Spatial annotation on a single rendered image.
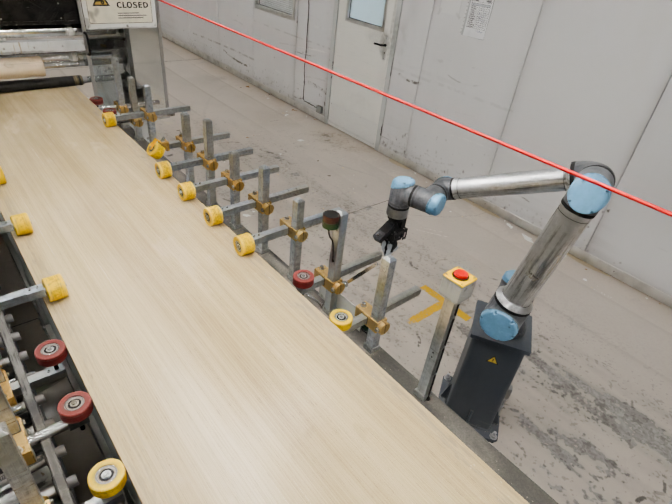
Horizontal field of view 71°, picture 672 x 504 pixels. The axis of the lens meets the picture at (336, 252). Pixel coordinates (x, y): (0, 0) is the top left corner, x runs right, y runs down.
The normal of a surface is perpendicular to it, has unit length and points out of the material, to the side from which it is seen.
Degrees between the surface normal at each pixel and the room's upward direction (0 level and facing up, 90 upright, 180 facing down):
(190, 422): 0
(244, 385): 0
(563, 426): 0
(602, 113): 90
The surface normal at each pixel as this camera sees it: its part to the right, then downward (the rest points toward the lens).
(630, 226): -0.76, 0.30
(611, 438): 0.10, -0.82
